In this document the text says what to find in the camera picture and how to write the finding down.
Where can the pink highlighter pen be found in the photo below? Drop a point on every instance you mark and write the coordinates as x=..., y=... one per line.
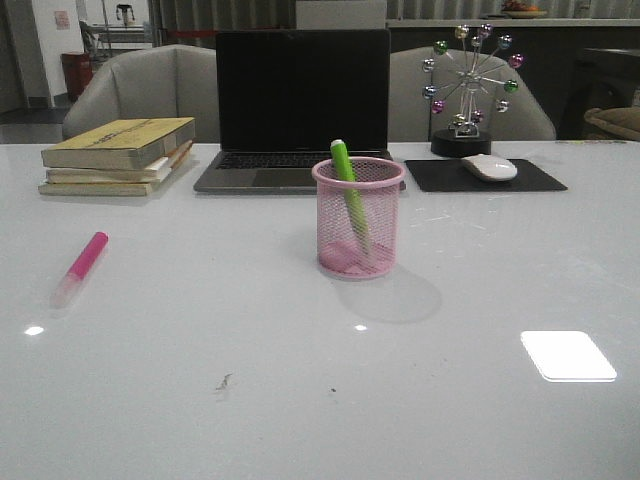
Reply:
x=73, y=279

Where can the top yellow book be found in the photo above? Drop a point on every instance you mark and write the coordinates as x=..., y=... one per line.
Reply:
x=124, y=144

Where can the bottom yellow book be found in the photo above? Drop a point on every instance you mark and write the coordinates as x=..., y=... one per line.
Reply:
x=98, y=189

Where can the fruit bowl on counter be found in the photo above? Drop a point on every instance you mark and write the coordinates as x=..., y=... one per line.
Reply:
x=521, y=10

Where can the grey laptop black screen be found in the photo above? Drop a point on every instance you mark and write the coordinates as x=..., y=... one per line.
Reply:
x=285, y=95

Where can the red bin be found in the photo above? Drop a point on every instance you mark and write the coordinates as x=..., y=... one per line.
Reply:
x=77, y=69

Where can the white computer mouse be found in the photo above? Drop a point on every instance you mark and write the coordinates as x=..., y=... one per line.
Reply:
x=490, y=168

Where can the grey armchair left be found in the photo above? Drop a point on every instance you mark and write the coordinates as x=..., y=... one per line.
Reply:
x=160, y=82

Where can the green highlighter pen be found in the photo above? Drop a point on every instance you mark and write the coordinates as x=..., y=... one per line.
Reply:
x=344, y=169

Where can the beige sofa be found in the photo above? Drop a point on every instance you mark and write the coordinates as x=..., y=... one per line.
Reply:
x=621, y=123

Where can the middle white book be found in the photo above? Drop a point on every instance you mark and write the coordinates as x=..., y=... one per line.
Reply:
x=157, y=171

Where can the ferris wheel desk toy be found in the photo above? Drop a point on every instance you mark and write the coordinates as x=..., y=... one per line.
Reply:
x=466, y=85

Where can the black mouse pad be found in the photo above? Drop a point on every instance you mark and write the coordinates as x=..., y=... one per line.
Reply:
x=449, y=175

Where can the pink mesh pen holder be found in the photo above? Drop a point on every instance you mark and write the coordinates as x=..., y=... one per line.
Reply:
x=338, y=250

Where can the yellow book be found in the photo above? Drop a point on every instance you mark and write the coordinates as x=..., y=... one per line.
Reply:
x=124, y=144
x=98, y=189

